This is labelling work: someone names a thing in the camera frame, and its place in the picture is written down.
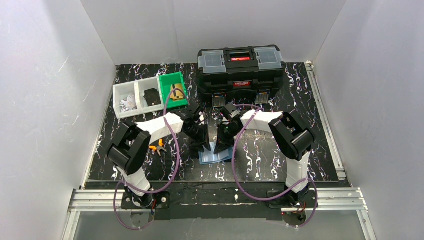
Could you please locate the white bin with patterned cards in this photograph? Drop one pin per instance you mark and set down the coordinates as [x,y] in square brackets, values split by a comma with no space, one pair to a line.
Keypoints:
[119,91]

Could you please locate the white bin with black card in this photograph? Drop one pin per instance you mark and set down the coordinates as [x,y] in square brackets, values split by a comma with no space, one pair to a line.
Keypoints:
[140,87]

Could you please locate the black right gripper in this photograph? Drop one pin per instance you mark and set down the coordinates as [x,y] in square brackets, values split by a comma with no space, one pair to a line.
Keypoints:
[225,131]

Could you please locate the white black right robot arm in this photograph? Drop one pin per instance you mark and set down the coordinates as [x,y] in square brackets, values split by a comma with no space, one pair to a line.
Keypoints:
[292,135]

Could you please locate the blue leather card holder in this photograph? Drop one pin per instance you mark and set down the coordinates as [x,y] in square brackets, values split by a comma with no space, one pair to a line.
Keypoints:
[208,157]

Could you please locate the yellow black handled pliers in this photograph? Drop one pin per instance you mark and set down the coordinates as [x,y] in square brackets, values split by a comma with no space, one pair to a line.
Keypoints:
[159,148]

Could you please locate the patterned cards in white bin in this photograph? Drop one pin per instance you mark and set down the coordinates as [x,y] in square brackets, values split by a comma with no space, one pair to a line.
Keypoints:
[128,103]

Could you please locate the gold card in green bin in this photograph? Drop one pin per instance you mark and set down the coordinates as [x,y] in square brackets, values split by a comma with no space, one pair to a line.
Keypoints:
[177,94]

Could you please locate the black toolbox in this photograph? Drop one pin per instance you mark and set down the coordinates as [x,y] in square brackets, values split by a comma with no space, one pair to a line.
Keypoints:
[253,73]

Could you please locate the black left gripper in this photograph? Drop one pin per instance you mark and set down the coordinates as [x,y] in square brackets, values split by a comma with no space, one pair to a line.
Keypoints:
[198,130]

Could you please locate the green plastic bin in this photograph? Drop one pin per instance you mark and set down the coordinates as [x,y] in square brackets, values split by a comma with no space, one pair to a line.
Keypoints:
[169,82]

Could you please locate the black card in white bin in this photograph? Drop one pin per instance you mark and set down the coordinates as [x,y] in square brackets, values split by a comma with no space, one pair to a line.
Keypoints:
[152,97]

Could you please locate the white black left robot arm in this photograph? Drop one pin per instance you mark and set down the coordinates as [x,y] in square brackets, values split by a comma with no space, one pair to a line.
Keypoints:
[129,147]

